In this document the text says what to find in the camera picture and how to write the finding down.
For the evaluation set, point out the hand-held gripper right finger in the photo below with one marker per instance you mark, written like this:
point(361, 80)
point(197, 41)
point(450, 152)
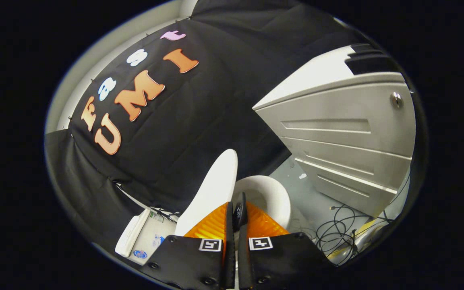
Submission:
point(244, 266)

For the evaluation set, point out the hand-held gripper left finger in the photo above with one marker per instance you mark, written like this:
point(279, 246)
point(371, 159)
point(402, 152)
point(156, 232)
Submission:
point(230, 262)

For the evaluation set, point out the black lid pull tab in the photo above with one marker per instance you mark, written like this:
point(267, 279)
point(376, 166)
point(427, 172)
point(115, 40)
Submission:
point(240, 211)

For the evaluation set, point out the white toilet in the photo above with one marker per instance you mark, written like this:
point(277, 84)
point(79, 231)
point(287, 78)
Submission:
point(272, 197)

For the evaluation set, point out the black backdrop cloth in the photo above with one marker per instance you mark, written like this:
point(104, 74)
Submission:
point(199, 121)

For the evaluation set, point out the white drawer cabinet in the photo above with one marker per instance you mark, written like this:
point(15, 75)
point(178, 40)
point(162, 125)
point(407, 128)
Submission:
point(336, 121)

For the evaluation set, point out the round metal cabinet knob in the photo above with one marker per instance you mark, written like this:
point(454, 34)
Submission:
point(396, 100)

